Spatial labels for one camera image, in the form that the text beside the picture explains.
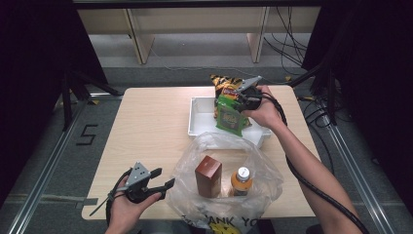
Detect green snack packet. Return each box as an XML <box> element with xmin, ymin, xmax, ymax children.
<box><xmin>214</xmin><ymin>95</ymin><xmax>250</xmax><ymax>137</ymax></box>

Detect person's right hand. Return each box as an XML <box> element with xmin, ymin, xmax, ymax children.
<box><xmin>242</xmin><ymin>85</ymin><xmax>287</xmax><ymax>132</ymax></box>

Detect white plastic bin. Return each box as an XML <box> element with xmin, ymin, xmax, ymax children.
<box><xmin>187</xmin><ymin>96</ymin><xmax>272</xmax><ymax>148</ymax></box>

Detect light wooden desk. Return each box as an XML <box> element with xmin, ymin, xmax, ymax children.
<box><xmin>72</xmin><ymin>0</ymin><xmax>322</xmax><ymax>65</ymax></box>

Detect person's left hand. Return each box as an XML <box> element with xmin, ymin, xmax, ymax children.
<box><xmin>108</xmin><ymin>176</ymin><xmax>164</xmax><ymax>230</ymax></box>

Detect black metal stand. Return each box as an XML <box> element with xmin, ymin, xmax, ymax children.
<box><xmin>60</xmin><ymin>69</ymin><xmax>124</xmax><ymax>132</ymax></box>
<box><xmin>287</xmin><ymin>61</ymin><xmax>339</xmax><ymax>127</ymax></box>

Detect yellow black chip bag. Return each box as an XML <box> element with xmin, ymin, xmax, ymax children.
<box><xmin>209</xmin><ymin>73</ymin><xmax>252</xmax><ymax>129</ymax></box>

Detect black curtain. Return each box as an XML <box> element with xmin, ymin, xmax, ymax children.
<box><xmin>0</xmin><ymin>0</ymin><xmax>110</xmax><ymax>206</ymax></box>
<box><xmin>301</xmin><ymin>0</ymin><xmax>413</xmax><ymax>206</ymax></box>

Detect bundle of black floor cables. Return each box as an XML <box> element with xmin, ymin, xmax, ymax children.
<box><xmin>262</xmin><ymin>6</ymin><xmax>309</xmax><ymax>76</ymax></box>

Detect aluminium floor rail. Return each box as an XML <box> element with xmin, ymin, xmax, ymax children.
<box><xmin>324</xmin><ymin>123</ymin><xmax>396</xmax><ymax>234</ymax></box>
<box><xmin>6</xmin><ymin>93</ymin><xmax>125</xmax><ymax>234</ymax></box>

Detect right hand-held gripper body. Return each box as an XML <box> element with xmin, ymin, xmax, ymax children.
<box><xmin>235</xmin><ymin>75</ymin><xmax>264</xmax><ymax>113</ymax></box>

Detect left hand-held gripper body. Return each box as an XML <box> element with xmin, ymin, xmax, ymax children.
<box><xmin>125</xmin><ymin>161</ymin><xmax>158</xmax><ymax>205</ymax></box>

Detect orange juice bottle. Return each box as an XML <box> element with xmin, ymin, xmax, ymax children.
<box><xmin>230</xmin><ymin>166</ymin><xmax>253</xmax><ymax>197</ymax></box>

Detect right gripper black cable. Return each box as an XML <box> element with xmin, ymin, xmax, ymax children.
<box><xmin>259</xmin><ymin>92</ymin><xmax>370</xmax><ymax>234</ymax></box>

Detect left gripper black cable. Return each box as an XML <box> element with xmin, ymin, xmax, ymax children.
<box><xmin>89</xmin><ymin>169</ymin><xmax>134</xmax><ymax>228</ymax></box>

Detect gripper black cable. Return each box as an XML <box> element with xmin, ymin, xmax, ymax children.
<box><xmin>89</xmin><ymin>169</ymin><xmax>134</xmax><ymax>228</ymax></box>
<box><xmin>259</xmin><ymin>92</ymin><xmax>370</xmax><ymax>234</ymax></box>

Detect clear plastic bag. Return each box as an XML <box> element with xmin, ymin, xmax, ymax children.
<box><xmin>165</xmin><ymin>131</ymin><xmax>284</xmax><ymax>234</ymax></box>

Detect coiled black floor cables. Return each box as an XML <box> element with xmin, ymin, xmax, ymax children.
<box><xmin>297</xmin><ymin>94</ymin><xmax>347</xmax><ymax>131</ymax></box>

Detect brown carton box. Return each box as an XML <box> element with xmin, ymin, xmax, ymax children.
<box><xmin>194</xmin><ymin>155</ymin><xmax>223</xmax><ymax>199</ymax></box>

